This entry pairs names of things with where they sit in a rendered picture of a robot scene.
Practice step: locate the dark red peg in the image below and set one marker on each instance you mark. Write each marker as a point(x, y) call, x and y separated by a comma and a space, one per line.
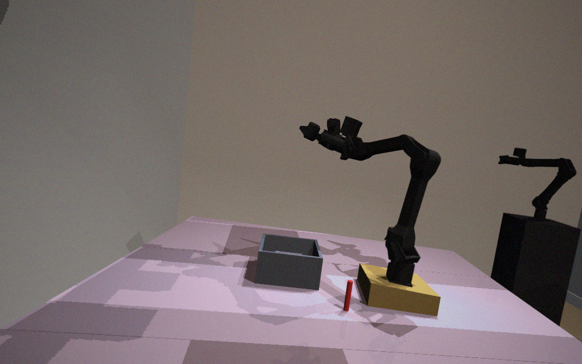
point(348, 295)

